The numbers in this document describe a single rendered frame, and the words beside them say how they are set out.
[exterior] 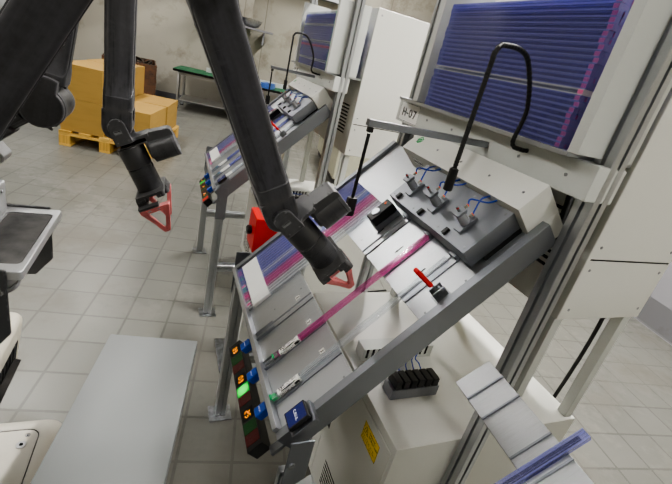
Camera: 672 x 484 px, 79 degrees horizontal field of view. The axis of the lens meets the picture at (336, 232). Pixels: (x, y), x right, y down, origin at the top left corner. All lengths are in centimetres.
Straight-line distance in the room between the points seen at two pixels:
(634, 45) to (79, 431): 131
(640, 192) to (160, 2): 882
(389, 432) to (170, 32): 869
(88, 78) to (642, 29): 471
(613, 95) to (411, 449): 89
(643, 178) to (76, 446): 132
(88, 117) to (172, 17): 453
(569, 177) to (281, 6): 843
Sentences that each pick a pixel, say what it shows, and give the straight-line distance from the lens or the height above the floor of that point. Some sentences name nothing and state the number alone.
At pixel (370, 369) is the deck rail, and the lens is 89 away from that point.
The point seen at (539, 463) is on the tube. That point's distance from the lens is 70.
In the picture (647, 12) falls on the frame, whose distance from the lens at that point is 91.
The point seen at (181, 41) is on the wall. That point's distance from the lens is 922.
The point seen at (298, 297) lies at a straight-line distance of 115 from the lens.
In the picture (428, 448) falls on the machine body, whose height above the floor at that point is 61.
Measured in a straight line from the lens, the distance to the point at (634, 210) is 112.
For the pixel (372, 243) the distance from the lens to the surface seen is 112.
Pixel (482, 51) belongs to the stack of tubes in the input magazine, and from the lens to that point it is 116.
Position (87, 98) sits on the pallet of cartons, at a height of 53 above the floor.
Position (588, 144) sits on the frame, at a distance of 90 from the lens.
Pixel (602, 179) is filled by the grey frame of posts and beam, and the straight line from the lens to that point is 92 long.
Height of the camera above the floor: 145
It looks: 22 degrees down
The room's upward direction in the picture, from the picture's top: 14 degrees clockwise
